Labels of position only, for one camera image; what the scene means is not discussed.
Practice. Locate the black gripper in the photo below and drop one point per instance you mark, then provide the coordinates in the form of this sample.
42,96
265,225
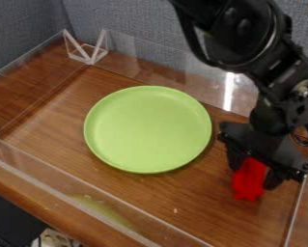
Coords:
273,151

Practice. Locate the red ridged carrot block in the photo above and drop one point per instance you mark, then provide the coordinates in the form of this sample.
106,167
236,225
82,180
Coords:
247,181

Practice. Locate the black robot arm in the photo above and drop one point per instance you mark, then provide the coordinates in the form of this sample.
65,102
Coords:
243,36

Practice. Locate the green round plate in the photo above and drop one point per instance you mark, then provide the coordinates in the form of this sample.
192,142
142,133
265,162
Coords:
146,129

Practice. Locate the white power strip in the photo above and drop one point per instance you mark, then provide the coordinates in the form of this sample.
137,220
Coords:
52,238

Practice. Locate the clear acrylic enclosure wall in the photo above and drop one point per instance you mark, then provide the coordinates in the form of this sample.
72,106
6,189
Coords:
108,208

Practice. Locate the clear acrylic corner bracket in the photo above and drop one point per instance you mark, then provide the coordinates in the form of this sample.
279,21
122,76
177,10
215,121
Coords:
82,52

